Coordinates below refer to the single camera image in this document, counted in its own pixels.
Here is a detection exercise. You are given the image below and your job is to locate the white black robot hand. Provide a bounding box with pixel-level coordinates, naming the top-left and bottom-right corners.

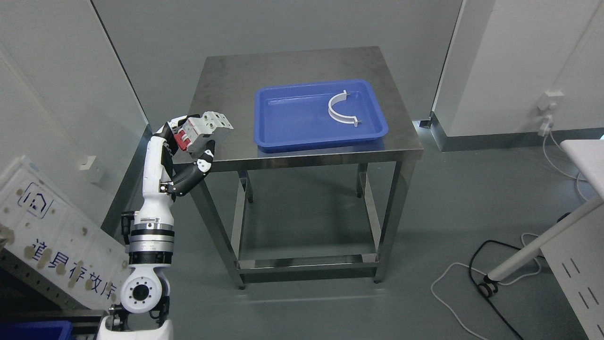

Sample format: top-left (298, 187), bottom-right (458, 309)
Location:
top-left (134, 120), bottom-right (216, 228)

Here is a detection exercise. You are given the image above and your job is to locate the white red circuit breaker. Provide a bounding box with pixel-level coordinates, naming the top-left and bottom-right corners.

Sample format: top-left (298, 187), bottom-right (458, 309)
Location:
top-left (168, 110), bottom-right (235, 153)

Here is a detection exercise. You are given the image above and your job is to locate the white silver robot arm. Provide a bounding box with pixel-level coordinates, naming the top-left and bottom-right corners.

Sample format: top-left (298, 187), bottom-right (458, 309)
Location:
top-left (96, 211), bottom-right (175, 340)

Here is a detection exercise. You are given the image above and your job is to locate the white labelled sign panel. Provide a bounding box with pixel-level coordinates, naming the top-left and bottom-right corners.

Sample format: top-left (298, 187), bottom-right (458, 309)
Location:
top-left (0, 156), bottom-right (130, 310)

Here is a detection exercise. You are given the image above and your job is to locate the blue plastic tray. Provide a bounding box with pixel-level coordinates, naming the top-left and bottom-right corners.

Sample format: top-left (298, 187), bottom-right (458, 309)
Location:
top-left (254, 79), bottom-right (389, 153)

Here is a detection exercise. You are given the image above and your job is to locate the blue bin far left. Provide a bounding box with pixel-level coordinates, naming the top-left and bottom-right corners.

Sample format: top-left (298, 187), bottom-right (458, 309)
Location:
top-left (0, 321), bottom-right (73, 340)

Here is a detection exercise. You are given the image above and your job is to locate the stainless steel table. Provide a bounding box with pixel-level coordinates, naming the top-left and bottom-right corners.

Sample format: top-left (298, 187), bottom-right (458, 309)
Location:
top-left (190, 46), bottom-right (423, 289)

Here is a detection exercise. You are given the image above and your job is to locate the white curved pipe clamp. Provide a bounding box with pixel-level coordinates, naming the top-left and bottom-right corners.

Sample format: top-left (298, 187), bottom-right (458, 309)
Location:
top-left (327, 90), bottom-right (362, 128)

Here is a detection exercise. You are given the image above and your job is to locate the white rolling stand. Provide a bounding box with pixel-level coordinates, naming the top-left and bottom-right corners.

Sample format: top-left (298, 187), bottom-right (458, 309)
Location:
top-left (478, 139), bottom-right (604, 340)

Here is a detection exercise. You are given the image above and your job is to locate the white wall box left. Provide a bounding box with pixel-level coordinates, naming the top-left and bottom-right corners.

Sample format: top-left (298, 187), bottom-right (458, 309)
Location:
top-left (79, 155), bottom-right (107, 187)

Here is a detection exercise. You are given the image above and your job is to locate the white cable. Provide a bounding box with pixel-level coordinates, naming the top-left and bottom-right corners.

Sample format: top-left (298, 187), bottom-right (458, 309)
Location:
top-left (430, 123), bottom-right (595, 340)

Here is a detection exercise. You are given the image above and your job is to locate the white wall socket with plug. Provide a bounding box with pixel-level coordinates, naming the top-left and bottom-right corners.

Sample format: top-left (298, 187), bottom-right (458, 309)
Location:
top-left (537, 91), bottom-right (564, 137)

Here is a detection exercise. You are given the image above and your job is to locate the black cable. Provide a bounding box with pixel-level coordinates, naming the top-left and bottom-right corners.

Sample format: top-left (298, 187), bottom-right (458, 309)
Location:
top-left (469, 212), bottom-right (571, 340)

